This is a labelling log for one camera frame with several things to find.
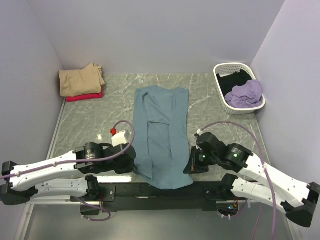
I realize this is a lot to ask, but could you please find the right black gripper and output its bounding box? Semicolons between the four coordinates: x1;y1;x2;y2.
183;145;218;174

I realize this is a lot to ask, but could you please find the blue t shirt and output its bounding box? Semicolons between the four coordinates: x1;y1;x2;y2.
133;85;193;190

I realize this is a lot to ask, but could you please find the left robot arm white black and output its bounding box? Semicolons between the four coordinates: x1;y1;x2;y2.
0;142;136;206

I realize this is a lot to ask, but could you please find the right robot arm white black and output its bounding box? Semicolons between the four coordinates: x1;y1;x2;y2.
183;132;320;228

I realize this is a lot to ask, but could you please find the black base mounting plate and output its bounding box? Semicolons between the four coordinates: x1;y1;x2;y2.
69;181;251;217

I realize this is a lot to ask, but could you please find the folded pink t shirt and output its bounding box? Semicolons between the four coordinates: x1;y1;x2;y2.
65;92;104;102

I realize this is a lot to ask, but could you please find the folded beige t shirt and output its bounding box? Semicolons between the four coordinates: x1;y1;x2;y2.
58;62;105;97

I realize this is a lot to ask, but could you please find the black t shirt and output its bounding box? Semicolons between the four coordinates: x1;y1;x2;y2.
216;69;253;97

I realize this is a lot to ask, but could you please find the purple t shirt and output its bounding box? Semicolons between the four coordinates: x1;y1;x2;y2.
224;79;263;109

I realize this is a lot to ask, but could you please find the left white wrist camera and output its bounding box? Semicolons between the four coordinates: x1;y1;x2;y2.
110;128;130;147

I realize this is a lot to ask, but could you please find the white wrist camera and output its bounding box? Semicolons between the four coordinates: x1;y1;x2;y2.
110;128;130;147
194;129;204;138

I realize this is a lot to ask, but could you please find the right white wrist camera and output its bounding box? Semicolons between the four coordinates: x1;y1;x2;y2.
194;129;204;138

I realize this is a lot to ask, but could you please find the aluminium rail frame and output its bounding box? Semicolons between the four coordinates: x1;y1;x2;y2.
13;106;301;240

